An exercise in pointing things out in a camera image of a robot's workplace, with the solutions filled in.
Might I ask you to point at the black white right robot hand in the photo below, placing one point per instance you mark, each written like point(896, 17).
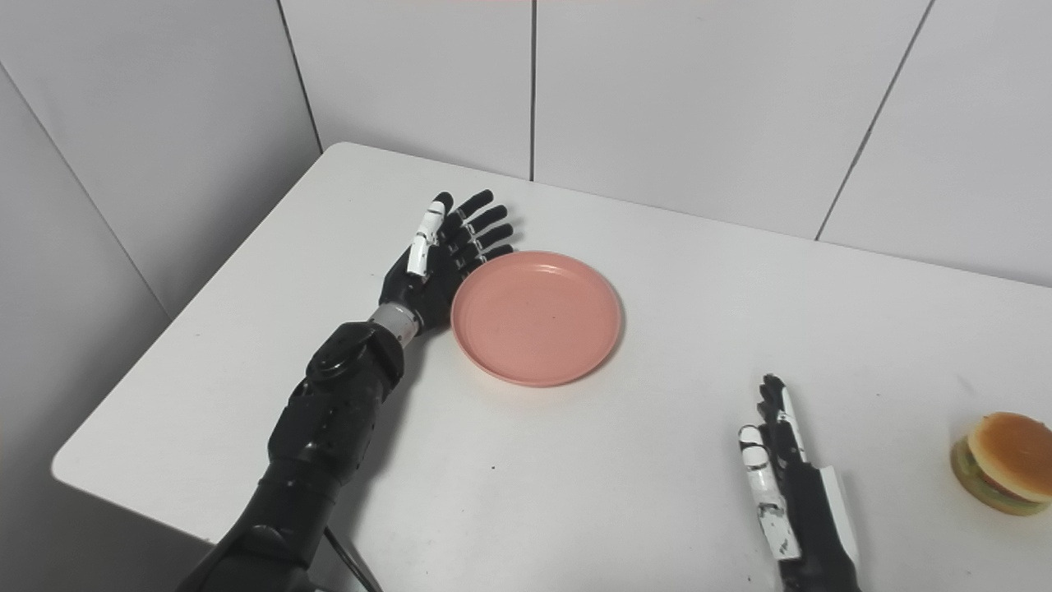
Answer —
point(814, 526)

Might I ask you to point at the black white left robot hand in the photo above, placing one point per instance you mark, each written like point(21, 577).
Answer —
point(415, 292)

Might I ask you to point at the pink round plate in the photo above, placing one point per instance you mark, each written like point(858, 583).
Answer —
point(534, 321)

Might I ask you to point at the toy hamburger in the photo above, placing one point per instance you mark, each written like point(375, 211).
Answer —
point(1007, 460)

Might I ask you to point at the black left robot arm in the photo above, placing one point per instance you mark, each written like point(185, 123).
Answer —
point(329, 411)

